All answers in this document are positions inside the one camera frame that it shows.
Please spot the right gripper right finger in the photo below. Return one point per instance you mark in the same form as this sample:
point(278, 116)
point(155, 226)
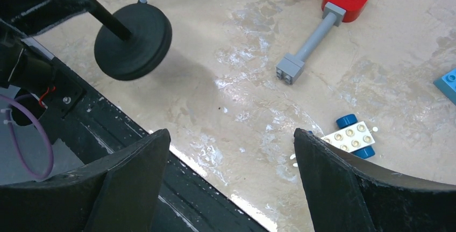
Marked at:
point(347, 193)

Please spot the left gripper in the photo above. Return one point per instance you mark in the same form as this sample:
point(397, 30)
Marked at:
point(23, 65)

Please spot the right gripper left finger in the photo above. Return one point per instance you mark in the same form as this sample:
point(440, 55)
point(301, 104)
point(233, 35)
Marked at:
point(118, 192)

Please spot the black microphone stand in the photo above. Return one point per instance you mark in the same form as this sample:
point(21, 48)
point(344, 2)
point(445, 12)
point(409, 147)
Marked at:
point(132, 42)

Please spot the white lego car blue wheels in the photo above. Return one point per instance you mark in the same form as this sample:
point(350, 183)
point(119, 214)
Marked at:
point(353, 136)

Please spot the light blue lego baseplate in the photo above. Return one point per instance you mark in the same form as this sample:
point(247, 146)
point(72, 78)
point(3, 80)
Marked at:
point(446, 84)

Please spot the red grey lego column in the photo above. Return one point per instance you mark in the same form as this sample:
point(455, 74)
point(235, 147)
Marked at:
point(335, 12)

